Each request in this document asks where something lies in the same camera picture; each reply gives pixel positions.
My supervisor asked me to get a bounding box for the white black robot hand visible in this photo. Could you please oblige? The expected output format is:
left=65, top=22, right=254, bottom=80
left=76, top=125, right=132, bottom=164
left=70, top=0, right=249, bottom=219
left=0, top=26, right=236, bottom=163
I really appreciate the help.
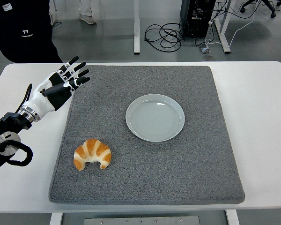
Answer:
left=25, top=55, right=90, bottom=118

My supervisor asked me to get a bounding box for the golden croissant bread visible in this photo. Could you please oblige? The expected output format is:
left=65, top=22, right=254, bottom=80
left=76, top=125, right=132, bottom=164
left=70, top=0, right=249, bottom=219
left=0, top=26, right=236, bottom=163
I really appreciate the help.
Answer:
left=73, top=138, right=112, bottom=171

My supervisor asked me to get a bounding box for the pale grey round plate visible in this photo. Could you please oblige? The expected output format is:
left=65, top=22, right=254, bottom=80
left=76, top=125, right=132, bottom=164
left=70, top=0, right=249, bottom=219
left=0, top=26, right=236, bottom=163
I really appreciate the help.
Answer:
left=125, top=94, right=185, bottom=143

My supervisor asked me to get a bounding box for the grey metal plate with screws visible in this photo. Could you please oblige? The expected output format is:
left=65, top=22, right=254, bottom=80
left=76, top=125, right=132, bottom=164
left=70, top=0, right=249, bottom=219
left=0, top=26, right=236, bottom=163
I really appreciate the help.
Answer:
left=83, top=216, right=201, bottom=225

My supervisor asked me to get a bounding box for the person in black clothing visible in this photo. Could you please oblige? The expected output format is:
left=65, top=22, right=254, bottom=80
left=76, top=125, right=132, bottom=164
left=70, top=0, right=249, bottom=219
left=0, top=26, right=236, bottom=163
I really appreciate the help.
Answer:
left=0, top=0, right=63, bottom=63

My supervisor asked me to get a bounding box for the person in beige trousers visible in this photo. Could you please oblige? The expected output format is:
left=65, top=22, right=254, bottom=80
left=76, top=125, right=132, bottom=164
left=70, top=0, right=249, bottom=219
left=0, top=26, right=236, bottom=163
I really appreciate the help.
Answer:
left=48, top=0, right=97, bottom=25

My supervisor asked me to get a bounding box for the white table leg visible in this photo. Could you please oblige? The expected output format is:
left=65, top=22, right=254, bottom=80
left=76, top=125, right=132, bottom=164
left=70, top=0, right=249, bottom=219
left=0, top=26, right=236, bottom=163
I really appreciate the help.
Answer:
left=225, top=210, right=240, bottom=225
left=49, top=212, right=64, bottom=225

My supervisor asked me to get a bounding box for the white straight desk leg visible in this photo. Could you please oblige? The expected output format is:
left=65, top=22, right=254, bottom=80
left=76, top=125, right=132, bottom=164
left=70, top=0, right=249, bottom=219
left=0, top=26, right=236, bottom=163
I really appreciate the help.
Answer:
left=133, top=0, right=141, bottom=56

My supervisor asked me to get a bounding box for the grey fabric mat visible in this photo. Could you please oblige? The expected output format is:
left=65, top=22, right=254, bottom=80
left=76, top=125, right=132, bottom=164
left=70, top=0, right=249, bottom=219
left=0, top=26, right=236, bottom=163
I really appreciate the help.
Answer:
left=48, top=65, right=246, bottom=204

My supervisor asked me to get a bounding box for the small silver floor adapter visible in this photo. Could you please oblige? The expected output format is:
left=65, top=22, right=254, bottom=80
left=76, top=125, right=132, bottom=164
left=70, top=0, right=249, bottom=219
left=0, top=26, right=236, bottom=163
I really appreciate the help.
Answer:
left=198, top=46, right=213, bottom=57

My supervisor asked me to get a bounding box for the black computer tower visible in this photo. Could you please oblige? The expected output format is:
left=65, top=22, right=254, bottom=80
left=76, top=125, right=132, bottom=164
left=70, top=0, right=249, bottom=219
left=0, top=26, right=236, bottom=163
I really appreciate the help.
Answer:
left=180, top=0, right=216, bottom=38

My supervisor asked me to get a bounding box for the white desk leg with foot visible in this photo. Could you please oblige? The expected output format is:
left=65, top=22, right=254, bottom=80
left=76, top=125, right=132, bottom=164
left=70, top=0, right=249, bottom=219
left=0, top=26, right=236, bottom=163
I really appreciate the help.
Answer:
left=214, top=0, right=232, bottom=54

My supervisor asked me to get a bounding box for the black office chair base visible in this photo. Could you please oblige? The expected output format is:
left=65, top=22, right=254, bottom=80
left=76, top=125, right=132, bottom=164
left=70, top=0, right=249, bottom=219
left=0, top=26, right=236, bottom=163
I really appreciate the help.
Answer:
left=240, top=0, right=281, bottom=19

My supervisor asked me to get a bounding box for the black tangled floor cable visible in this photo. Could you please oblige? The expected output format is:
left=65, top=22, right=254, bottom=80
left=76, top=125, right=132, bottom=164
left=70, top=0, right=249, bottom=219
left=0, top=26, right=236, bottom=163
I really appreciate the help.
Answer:
left=144, top=20, right=185, bottom=53

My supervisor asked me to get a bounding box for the white floor cable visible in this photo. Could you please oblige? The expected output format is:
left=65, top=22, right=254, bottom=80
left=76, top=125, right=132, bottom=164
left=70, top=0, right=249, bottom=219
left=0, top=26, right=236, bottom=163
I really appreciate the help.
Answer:
left=205, top=0, right=260, bottom=46

